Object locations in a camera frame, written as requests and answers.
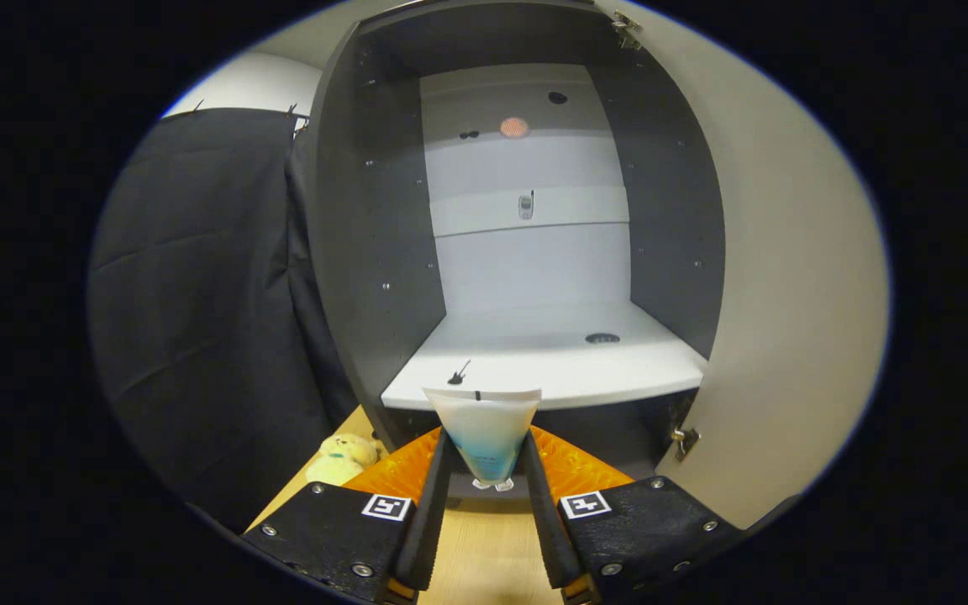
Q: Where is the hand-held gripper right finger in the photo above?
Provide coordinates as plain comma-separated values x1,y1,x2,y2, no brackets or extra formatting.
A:
519,425,747,605

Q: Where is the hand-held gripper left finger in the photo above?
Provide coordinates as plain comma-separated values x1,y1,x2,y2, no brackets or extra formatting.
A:
240,427,456,605

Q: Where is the white and blue pouch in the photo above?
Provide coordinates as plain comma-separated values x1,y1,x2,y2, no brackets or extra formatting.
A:
423,387,543,492

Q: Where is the beige cabinet door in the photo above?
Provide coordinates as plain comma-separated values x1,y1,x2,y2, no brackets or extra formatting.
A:
593,0,890,530

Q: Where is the yellow plush toy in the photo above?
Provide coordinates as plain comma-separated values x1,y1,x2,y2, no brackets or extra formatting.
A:
306,433,384,487

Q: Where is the white cabinet shelf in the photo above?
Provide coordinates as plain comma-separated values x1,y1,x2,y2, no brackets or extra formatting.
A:
429,185,630,239
381,301,709,413

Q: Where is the dark grey cabinet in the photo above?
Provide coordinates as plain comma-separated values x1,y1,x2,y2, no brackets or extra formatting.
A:
308,0,729,505

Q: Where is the black backdrop cloth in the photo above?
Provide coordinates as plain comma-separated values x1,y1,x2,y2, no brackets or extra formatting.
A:
87,105,359,530

